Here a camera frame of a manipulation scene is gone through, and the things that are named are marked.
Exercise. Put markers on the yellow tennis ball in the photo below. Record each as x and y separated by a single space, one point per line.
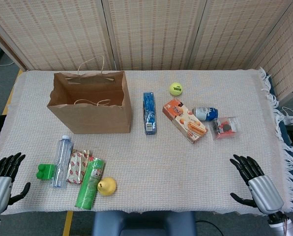
176 89

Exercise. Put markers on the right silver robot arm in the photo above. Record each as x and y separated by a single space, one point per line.
283 227

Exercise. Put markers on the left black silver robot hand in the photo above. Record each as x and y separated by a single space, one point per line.
0 189

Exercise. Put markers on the orange cream snack box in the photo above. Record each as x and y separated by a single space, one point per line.
184 120

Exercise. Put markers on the clear bag of red parts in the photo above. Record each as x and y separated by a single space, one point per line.
224 129

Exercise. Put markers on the clear plastic water bottle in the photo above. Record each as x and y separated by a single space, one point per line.
62 159

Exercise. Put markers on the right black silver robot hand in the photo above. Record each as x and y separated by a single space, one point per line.
265 193

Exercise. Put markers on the woven bamboo folding screen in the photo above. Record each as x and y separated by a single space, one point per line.
156 34

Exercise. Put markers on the brown paper bag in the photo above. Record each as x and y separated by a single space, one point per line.
99 120

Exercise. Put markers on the white woven tablecloth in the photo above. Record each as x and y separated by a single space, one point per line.
161 167

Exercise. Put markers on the gold red snack packet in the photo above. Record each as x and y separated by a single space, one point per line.
75 169

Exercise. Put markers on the yellow pear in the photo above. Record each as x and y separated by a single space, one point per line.
107 186

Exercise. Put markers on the blue white drink can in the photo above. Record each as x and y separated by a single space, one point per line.
205 113

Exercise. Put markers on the white power strip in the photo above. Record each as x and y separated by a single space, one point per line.
290 119

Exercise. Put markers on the blue padded seat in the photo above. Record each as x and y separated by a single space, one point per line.
141 223

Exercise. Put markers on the green toy block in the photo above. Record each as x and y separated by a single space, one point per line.
46 171

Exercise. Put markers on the blue biscuit box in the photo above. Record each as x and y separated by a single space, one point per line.
150 114

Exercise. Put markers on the green chips can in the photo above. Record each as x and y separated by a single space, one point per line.
90 184

